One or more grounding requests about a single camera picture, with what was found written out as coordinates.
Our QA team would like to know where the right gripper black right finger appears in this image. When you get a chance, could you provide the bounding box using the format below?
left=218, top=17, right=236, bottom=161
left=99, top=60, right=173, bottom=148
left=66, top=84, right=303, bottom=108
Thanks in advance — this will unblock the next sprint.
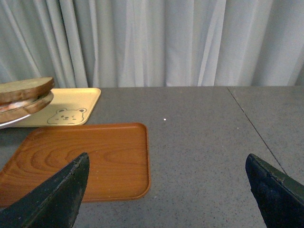
left=245, top=153, right=304, bottom=228

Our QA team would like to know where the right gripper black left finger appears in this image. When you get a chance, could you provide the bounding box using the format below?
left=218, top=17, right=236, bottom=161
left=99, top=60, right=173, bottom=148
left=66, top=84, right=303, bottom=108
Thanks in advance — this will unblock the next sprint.
left=0, top=152, right=90, bottom=228

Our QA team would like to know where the white round plate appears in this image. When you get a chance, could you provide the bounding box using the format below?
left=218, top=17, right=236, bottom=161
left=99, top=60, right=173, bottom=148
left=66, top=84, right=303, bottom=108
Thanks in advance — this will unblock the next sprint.
left=0, top=114, right=31, bottom=129

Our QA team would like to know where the bread slice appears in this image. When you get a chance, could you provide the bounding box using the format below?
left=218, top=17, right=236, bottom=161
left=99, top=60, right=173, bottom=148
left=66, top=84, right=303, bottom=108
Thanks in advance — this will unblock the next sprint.
left=0, top=77, right=55, bottom=104
left=0, top=92, right=54, bottom=124

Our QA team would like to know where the fried egg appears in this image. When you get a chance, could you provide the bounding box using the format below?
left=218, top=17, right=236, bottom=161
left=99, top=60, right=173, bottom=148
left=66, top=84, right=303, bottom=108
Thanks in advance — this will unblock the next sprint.
left=0, top=101, right=27, bottom=112

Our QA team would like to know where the brown wood-grain tray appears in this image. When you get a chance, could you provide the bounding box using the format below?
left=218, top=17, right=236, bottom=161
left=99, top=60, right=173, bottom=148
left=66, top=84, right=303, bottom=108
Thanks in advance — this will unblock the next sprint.
left=0, top=123, right=151, bottom=207

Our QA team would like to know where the yellow bear tray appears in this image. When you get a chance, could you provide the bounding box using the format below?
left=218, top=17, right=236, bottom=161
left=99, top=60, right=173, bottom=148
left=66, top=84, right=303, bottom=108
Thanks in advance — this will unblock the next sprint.
left=14, top=88, right=101, bottom=127

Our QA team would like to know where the grey curtain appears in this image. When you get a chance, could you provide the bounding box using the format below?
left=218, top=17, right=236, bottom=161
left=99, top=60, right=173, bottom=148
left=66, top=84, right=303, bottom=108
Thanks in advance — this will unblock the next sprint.
left=0, top=0, right=304, bottom=88

